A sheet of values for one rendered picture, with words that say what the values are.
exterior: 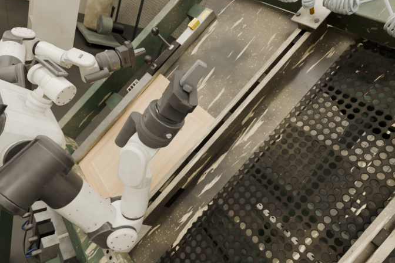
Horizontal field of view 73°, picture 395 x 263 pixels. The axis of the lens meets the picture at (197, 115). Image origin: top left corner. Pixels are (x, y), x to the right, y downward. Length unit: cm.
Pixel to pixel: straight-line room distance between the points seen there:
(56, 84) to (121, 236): 42
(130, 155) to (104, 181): 62
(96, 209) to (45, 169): 17
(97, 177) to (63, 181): 59
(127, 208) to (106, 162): 52
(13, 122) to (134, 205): 34
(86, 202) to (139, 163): 17
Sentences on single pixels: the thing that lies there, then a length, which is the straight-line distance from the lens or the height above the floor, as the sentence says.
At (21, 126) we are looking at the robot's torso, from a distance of 74.
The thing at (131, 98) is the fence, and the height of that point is 123.
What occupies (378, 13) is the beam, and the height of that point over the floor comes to 189.
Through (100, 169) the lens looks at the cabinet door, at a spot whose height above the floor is 95.
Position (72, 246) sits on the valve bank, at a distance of 126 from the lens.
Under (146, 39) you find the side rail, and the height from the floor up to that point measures 145.
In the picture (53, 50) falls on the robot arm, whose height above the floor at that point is 136.
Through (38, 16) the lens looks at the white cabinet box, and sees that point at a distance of 469.
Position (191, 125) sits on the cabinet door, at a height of 130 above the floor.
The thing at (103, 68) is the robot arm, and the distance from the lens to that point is 116.
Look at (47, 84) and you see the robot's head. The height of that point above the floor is 143.
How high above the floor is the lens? 176
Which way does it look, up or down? 23 degrees down
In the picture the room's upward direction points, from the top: 21 degrees clockwise
